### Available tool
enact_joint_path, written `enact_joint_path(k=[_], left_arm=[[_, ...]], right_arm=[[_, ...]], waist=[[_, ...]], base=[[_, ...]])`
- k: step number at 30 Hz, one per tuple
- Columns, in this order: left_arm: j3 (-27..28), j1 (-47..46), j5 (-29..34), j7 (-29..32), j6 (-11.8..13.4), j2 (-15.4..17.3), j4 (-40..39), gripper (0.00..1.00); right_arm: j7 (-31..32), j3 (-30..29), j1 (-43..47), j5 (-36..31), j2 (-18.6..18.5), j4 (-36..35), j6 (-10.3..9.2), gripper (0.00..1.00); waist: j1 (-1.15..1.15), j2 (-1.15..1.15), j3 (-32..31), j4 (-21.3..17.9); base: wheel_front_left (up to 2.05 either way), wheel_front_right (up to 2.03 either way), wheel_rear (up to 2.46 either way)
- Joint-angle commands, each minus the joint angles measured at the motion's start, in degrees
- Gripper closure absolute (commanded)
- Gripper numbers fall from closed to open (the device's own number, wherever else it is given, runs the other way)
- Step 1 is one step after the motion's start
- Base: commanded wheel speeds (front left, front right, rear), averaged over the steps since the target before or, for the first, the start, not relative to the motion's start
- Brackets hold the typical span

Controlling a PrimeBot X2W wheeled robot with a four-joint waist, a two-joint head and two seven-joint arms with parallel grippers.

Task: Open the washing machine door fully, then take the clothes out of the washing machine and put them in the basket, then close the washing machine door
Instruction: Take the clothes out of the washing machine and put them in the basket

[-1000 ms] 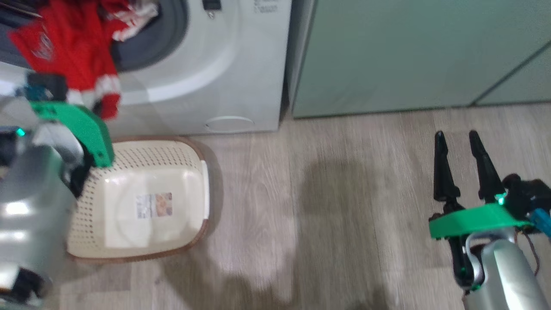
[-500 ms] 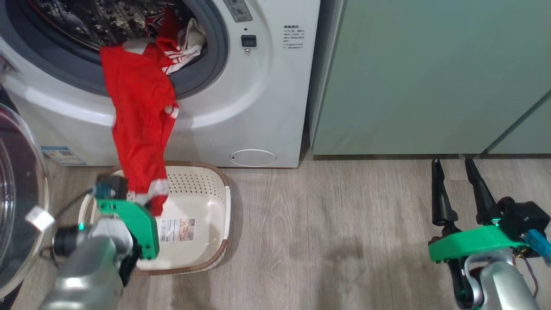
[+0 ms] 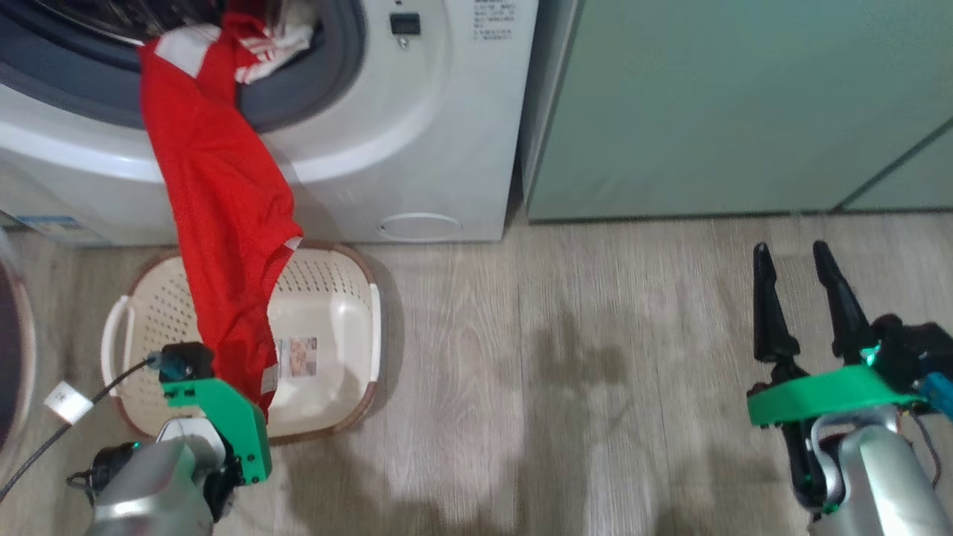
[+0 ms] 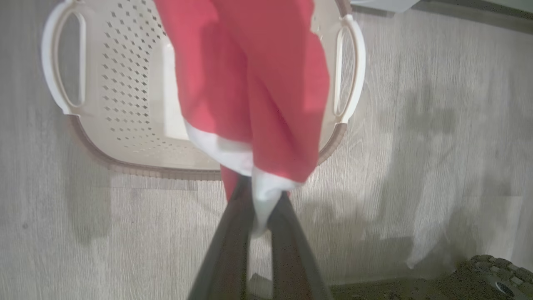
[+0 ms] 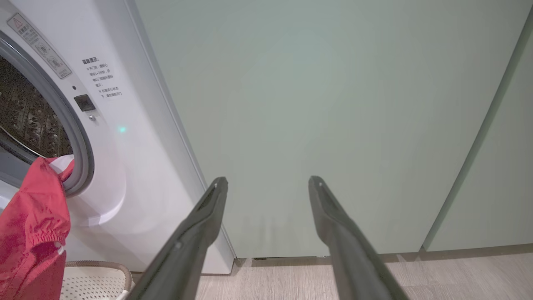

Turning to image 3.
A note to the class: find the red and white garment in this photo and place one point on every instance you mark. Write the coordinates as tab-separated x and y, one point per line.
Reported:
216	193

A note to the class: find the small printed text sticker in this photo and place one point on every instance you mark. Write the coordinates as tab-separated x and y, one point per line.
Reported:
494	18

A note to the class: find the white front-load washing machine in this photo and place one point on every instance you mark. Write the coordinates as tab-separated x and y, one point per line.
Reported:
417	134

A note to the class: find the round drain filter cover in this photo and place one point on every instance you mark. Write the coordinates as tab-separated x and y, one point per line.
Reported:
421	227

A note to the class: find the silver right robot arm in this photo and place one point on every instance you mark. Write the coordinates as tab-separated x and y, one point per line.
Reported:
878	476

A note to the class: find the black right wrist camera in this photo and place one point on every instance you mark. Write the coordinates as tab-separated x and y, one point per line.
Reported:
912	350

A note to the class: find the printed label sticker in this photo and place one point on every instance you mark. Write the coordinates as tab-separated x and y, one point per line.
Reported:
299	357

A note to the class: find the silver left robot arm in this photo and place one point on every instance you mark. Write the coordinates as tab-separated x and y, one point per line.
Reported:
149	484

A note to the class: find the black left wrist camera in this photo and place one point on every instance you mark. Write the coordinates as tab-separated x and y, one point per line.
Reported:
186	361

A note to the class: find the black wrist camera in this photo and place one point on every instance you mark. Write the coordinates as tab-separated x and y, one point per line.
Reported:
912	350
186	361

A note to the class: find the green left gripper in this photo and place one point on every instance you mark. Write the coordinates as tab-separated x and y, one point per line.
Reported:
238	424

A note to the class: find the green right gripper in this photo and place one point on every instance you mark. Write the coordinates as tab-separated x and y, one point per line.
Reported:
826	394

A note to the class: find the pale green cabinet door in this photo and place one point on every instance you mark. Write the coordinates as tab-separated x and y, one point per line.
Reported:
707	104
912	182

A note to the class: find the dark round washer door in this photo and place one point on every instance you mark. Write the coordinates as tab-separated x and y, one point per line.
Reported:
11	350

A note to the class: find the cream perforated laundry basket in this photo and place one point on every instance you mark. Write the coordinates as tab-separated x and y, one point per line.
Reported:
335	320

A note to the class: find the blue energy label sticker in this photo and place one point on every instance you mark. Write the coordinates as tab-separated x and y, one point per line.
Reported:
48	223

